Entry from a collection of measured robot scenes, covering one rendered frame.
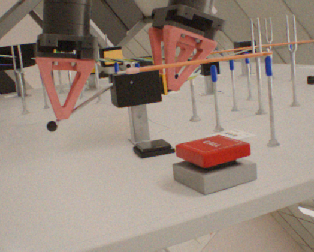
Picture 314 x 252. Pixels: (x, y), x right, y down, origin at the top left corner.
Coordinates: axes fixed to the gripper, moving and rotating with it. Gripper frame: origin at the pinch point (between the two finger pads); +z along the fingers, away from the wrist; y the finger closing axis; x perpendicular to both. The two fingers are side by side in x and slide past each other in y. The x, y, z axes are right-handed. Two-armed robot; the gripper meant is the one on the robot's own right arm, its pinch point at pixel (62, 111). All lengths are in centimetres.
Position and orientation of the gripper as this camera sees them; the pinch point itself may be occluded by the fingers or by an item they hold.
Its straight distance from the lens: 56.9
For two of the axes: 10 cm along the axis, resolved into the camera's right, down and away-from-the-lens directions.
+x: -9.6, -0.2, -2.9
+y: -2.8, -1.6, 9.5
